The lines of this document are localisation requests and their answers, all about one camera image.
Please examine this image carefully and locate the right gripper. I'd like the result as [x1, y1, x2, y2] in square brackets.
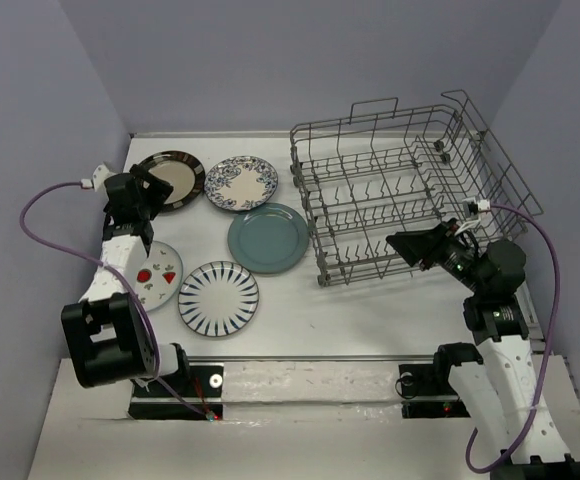
[384, 217, 487, 294]

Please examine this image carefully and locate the brown rimmed cream plate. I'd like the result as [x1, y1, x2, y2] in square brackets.
[139, 150, 206, 213]

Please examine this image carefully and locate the blue floral plate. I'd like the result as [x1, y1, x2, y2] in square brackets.
[204, 156, 279, 212]

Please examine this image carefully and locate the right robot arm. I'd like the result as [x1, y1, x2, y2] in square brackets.
[386, 219, 580, 479]

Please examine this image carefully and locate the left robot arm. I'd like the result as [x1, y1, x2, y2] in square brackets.
[61, 165, 192, 395]

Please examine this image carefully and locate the blue striped white plate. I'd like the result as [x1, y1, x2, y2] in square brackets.
[178, 261, 260, 338]

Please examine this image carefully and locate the teal plate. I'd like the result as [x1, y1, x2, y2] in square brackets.
[227, 203, 310, 275]

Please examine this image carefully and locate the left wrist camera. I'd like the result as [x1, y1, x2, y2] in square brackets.
[79, 163, 114, 191]

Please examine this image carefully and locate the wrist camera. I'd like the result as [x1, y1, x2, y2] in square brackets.
[79, 163, 114, 191]
[462, 197, 491, 222]

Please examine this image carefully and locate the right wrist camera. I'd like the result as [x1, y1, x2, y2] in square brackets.
[462, 197, 491, 222]

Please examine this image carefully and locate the grey wire dish rack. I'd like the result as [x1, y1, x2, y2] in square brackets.
[289, 89, 543, 287]

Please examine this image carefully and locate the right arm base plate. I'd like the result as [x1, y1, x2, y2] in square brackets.
[395, 363, 470, 420]

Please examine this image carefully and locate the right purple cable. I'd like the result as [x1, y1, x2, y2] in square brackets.
[464, 202, 562, 474]

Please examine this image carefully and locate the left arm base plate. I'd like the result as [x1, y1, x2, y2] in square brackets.
[127, 362, 225, 422]

